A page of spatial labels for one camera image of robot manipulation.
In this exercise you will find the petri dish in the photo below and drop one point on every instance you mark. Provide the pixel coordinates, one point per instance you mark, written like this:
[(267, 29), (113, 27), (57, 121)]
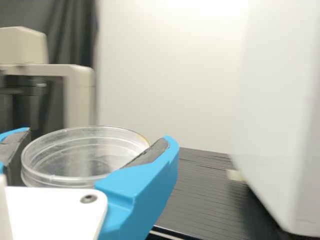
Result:
[(75, 160)]

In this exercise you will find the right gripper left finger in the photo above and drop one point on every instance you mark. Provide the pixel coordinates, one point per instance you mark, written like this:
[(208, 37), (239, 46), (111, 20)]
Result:
[(12, 150)]

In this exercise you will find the black platform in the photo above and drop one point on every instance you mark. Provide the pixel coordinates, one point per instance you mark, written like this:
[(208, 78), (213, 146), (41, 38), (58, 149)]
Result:
[(205, 200)]

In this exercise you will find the cream microscope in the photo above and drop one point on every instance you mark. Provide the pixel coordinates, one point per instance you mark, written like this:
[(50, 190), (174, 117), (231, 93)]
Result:
[(80, 82)]

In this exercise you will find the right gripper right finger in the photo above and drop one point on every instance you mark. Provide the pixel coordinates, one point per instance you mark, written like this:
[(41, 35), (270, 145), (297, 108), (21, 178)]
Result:
[(140, 190)]

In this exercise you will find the white incubator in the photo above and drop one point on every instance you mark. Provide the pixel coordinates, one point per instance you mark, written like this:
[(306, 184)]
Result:
[(280, 100)]

